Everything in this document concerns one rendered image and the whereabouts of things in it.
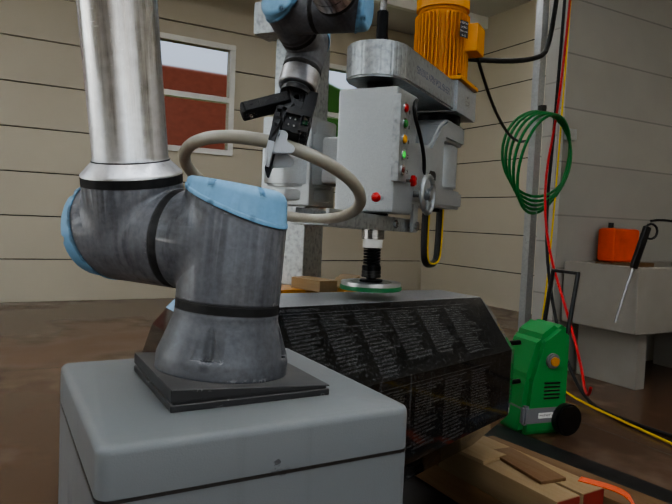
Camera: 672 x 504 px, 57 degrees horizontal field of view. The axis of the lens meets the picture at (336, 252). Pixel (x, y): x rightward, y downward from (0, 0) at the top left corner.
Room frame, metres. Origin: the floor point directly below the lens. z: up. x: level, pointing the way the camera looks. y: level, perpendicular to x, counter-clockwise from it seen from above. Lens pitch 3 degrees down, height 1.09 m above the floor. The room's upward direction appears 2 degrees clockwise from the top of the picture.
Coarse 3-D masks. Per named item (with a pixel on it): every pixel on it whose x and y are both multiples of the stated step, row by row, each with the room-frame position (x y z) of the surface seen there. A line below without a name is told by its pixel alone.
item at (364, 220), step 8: (296, 208) 1.79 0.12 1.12; (304, 208) 1.83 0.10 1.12; (328, 208) 1.74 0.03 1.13; (360, 216) 1.92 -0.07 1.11; (368, 216) 1.98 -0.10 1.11; (376, 216) 2.04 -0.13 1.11; (384, 216) 2.10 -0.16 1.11; (304, 224) 1.83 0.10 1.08; (312, 224) 1.77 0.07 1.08; (320, 224) 1.75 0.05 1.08; (328, 224) 1.74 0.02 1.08; (336, 224) 1.78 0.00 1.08; (344, 224) 1.82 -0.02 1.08; (352, 224) 1.87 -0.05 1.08; (360, 224) 1.93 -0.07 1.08; (368, 224) 1.98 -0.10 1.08; (376, 224) 2.04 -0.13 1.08; (384, 224) 2.10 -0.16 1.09; (392, 224) 2.17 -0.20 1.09; (400, 224) 2.24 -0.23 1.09; (408, 224) 2.31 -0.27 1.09; (416, 224) 2.29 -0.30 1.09
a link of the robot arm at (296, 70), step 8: (288, 64) 1.39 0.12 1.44; (296, 64) 1.39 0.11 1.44; (304, 64) 1.39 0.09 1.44; (288, 72) 1.38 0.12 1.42; (296, 72) 1.38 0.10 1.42; (304, 72) 1.38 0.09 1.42; (312, 72) 1.39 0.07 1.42; (280, 80) 1.40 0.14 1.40; (288, 80) 1.39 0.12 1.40; (296, 80) 1.38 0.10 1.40; (304, 80) 1.38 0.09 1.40; (312, 80) 1.39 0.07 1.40; (280, 88) 1.43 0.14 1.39; (312, 88) 1.40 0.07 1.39
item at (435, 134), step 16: (416, 112) 2.14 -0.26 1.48; (416, 128) 2.18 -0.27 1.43; (432, 128) 2.49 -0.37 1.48; (448, 128) 2.57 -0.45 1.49; (416, 144) 2.27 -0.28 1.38; (432, 144) 2.42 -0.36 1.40; (416, 160) 2.24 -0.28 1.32; (432, 160) 2.41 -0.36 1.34; (416, 176) 2.25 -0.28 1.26; (448, 192) 2.62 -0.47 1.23; (416, 208) 2.31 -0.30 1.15; (448, 208) 2.67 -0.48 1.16
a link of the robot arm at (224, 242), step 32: (192, 192) 0.84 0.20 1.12; (224, 192) 0.82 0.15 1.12; (256, 192) 0.83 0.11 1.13; (160, 224) 0.85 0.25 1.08; (192, 224) 0.83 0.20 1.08; (224, 224) 0.82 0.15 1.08; (256, 224) 0.83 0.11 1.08; (160, 256) 0.85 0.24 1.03; (192, 256) 0.83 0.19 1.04; (224, 256) 0.82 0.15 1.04; (256, 256) 0.83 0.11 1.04; (192, 288) 0.83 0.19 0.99; (224, 288) 0.81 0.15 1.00; (256, 288) 0.83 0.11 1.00
